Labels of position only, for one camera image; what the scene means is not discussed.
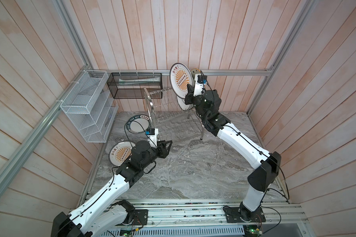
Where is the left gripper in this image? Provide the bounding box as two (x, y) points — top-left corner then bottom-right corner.
(141, 140), (173, 169)

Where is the orange sunburst plate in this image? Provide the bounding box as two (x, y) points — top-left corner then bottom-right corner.
(109, 141), (135, 166)
(170, 63), (193, 99)

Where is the white plate green outline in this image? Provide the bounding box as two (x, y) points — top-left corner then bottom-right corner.
(177, 96), (194, 111)

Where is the star pattern orange rim plate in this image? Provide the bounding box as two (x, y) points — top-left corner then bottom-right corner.
(190, 69), (201, 77)

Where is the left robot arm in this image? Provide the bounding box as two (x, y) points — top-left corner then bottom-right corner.
(51, 140), (173, 237)

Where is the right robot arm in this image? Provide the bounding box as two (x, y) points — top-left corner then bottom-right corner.
(185, 84), (281, 222)

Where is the steel two-tier dish rack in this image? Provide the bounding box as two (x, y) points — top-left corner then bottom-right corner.
(144, 88), (205, 143)

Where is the white plate dark green rim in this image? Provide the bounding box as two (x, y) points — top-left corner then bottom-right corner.
(126, 114), (151, 134)

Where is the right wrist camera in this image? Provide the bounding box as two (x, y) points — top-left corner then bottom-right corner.
(193, 74), (207, 96)

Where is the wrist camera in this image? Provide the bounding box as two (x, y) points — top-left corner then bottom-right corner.
(145, 128), (158, 148)
(193, 74), (207, 96)

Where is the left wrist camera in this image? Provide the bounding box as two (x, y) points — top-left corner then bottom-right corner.
(145, 128), (158, 148)

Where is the black mesh wall basket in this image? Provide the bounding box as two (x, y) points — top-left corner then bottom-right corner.
(107, 72), (163, 99)

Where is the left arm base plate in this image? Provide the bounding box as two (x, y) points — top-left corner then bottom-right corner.
(116, 209), (148, 226)

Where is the white wire mesh shelf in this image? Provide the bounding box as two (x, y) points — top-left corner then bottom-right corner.
(60, 70), (118, 143)

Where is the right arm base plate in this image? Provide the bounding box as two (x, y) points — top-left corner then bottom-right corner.
(222, 205), (266, 223)

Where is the horizontal aluminium wall bar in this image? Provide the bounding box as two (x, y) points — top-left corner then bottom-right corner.
(87, 69), (273, 77)

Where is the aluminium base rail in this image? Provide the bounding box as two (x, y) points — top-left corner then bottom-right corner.
(62, 199), (309, 237)

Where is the right aluminium frame bar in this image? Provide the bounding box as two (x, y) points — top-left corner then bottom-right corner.
(247, 1), (319, 117)

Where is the aluminium frame bar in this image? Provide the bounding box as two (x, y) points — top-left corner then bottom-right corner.
(0, 65), (92, 198)
(247, 1), (319, 117)

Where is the left aluminium frame bar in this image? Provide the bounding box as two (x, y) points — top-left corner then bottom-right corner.
(0, 65), (92, 198)

